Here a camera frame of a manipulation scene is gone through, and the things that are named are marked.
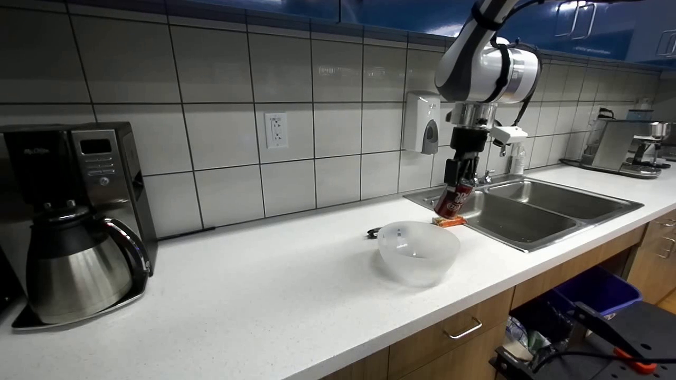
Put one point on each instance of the stainless steel double sink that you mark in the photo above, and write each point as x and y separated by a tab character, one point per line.
530	214

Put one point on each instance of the silver espresso machine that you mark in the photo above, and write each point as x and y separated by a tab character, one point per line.
625	146

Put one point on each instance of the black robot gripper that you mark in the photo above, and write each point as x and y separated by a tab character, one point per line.
467	146

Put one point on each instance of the white wall soap dispenser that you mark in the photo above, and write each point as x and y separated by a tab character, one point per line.
420	128

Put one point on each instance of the brown dr pepper can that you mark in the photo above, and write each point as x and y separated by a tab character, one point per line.
450	203

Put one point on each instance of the white wall power outlet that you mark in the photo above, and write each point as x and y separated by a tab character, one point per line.
277	130

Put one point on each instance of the clear plastic bowl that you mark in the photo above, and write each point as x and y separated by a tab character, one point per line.
416	254

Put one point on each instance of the black orange clamp tool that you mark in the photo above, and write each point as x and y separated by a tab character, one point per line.
621	347

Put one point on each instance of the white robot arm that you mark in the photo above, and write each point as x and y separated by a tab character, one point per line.
478	73

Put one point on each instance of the blue upper cabinets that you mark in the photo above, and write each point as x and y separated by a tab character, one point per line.
639	32

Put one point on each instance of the chrome faucet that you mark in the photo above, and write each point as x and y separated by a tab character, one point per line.
493	165

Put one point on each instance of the steel coffee carafe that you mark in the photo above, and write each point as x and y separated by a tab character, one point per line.
79	263

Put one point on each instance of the clear soap bottle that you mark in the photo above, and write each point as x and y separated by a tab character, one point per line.
519	161

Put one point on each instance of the blue recycling bin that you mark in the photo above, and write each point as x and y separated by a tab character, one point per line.
603	291

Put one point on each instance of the wooden drawer with handle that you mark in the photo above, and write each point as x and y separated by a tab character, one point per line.
454	348

